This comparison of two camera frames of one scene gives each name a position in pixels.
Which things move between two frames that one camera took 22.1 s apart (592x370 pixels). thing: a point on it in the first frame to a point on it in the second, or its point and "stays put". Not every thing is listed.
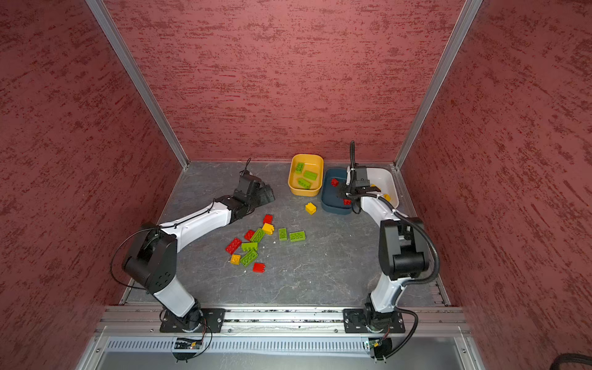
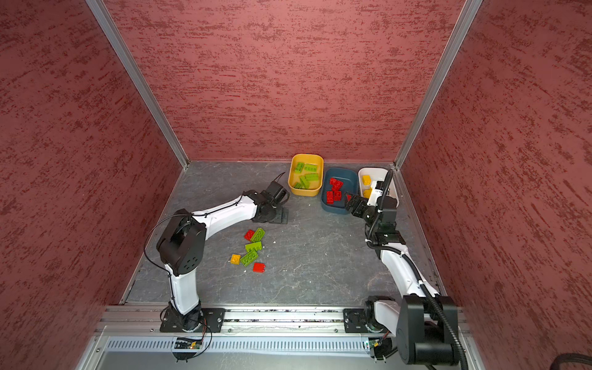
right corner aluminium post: x=470 y=8 stays put
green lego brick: x=304 y=183 stays put
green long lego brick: x=249 y=257 stays put
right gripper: x=341 y=193 to x=361 y=204
